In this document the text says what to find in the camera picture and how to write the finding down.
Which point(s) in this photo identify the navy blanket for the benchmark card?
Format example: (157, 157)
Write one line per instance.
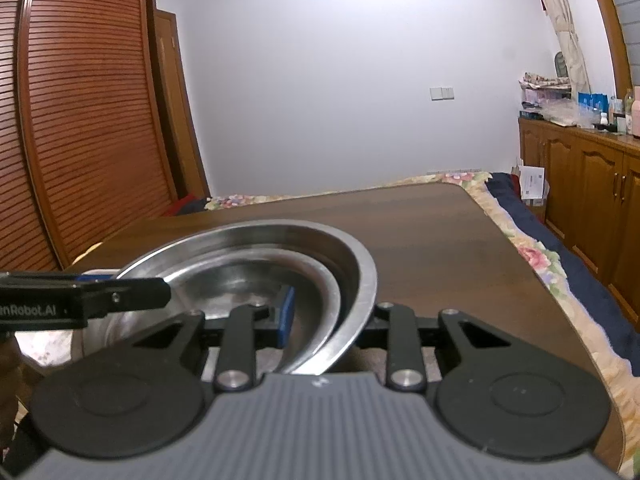
(565, 260)

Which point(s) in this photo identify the floral bedsheet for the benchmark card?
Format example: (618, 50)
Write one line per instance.
(535, 260)

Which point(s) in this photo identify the red cloth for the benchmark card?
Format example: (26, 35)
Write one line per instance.
(187, 206)

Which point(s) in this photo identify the white floral plate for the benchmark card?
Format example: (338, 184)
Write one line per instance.
(45, 352)

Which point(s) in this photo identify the white card box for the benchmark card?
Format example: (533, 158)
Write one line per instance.
(532, 185)

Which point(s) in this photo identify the grey oval fan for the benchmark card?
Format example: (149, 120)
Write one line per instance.
(561, 65)

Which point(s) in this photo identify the wooden cabinet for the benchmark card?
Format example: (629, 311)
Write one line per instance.
(595, 195)

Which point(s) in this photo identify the clear plastic bag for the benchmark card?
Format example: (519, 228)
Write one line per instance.
(562, 116)

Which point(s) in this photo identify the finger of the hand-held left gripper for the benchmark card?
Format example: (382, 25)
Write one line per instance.
(130, 297)
(100, 278)

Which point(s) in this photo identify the wooden louvered wardrobe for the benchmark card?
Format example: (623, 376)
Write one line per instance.
(85, 110)

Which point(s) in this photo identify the white wall switch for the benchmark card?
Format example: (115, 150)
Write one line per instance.
(442, 93)

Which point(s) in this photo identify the pink thermos bottle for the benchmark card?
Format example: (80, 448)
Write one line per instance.
(636, 112)

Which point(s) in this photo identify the blue boxes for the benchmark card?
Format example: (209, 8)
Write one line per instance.
(592, 107)

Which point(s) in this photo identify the wooden window frame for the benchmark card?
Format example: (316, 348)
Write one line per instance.
(607, 25)

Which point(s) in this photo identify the yellow cloth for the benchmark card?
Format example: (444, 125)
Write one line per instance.
(87, 254)

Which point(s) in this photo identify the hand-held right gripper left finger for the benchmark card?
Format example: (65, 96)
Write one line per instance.
(286, 317)

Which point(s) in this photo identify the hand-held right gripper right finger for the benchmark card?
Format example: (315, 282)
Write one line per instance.
(372, 335)

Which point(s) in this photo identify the medium steel bowl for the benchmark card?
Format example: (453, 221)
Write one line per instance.
(336, 305)

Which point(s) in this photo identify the floral cloth stack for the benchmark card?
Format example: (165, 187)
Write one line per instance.
(545, 87)

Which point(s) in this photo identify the cream curtain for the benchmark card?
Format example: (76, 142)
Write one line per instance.
(562, 15)

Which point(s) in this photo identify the wooden door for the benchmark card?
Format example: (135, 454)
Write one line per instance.
(177, 125)

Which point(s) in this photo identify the large steel bowl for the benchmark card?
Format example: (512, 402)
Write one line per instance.
(362, 280)

